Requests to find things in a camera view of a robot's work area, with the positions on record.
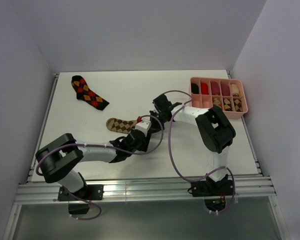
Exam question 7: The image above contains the beige orange brown argyle sock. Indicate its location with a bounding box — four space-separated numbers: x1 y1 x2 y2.
212 97 222 109

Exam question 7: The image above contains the black red yellow argyle sock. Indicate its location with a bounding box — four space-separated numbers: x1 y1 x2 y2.
71 75 110 111

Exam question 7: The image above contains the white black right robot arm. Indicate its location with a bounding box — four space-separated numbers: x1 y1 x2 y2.
152 93 236 195

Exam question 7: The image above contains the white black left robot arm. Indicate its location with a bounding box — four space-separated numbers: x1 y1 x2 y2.
35 130 151 200

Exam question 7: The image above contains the black rolled sock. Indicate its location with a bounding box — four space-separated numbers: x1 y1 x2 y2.
190 83 200 95

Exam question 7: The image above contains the red rolled sock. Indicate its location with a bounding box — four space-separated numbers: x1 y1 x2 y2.
200 82 209 95

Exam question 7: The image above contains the dark pink rolled sock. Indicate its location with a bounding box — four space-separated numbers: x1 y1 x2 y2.
210 82 220 96

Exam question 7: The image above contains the magenta rolled sock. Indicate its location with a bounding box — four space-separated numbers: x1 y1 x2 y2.
220 83 231 96

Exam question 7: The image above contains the brown yellow argyle rolled sock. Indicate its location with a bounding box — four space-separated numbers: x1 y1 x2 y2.
223 98 233 112

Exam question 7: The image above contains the pink divided organizer tray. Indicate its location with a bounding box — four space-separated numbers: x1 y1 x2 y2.
189 77 248 119

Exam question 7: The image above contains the brown cream argyle rolled sock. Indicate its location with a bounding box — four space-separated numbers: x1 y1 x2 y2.
233 98 243 112

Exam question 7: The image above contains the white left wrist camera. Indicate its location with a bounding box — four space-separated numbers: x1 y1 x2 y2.
134 119 151 136

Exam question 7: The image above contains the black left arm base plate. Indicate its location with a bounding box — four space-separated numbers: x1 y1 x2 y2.
57 184 104 202

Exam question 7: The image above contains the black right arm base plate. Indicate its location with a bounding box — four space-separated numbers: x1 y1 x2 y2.
187 179 234 197

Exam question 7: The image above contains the black box under rail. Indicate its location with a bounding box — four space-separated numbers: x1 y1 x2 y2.
68 203 90 215

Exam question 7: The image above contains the aluminium table edge rail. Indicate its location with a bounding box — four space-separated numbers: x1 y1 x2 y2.
28 73 60 177

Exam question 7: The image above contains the aluminium front mounting rail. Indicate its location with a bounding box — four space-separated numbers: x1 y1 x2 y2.
13 176 277 205

